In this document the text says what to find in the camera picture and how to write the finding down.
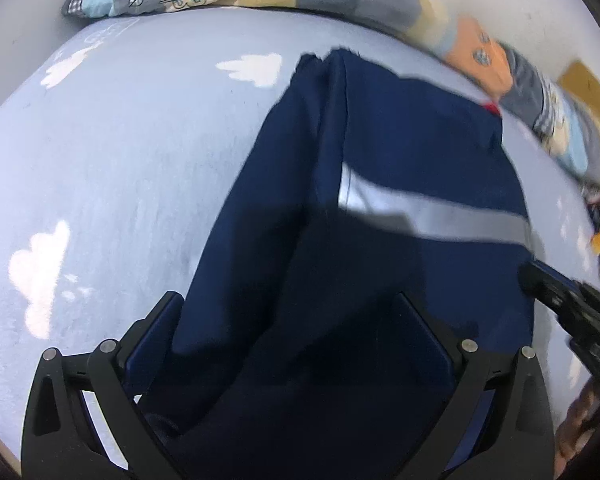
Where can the person's right forearm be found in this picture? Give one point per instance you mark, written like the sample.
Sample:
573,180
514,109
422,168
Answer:
580,425

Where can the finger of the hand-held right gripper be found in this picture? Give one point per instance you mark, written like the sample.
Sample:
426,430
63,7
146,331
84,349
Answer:
542,280

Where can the navy jacket with red collar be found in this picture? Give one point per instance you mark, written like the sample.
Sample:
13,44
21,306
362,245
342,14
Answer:
390,170

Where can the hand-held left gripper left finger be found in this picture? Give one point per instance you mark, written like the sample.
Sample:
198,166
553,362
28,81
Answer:
150,342

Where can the brown board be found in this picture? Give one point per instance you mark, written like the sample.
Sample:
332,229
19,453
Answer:
592,87

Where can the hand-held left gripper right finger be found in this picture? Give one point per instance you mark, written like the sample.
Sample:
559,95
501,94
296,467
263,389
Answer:
432,347

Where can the light blue cloud bedsheet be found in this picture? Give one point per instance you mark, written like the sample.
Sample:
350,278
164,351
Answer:
130,160

